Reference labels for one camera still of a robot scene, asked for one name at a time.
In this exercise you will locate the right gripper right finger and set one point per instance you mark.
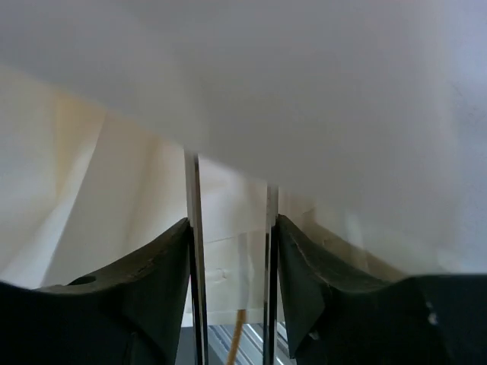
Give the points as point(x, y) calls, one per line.
point(337, 314)

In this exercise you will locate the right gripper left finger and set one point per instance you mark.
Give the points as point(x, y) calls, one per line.
point(128, 312)

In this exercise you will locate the metal tongs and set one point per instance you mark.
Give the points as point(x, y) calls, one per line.
point(197, 265)

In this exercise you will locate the beige paper bag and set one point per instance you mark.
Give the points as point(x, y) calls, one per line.
point(358, 111)

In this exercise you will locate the aluminium mounting rail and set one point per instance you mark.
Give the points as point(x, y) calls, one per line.
point(250, 349)

